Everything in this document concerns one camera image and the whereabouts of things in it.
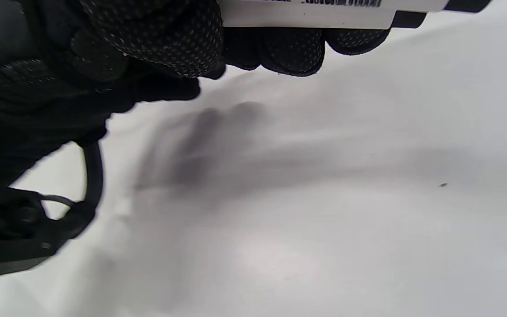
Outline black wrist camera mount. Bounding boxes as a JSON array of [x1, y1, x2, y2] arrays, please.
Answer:
[[0, 185, 104, 287]]

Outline black-capped white marker pen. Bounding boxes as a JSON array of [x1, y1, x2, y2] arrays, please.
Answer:
[[220, 0, 428, 29]]

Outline person's right hand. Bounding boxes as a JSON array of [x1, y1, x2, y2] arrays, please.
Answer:
[[0, 0, 390, 190]]

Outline thick black looped cable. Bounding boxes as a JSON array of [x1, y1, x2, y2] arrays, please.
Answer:
[[38, 141, 104, 240]]

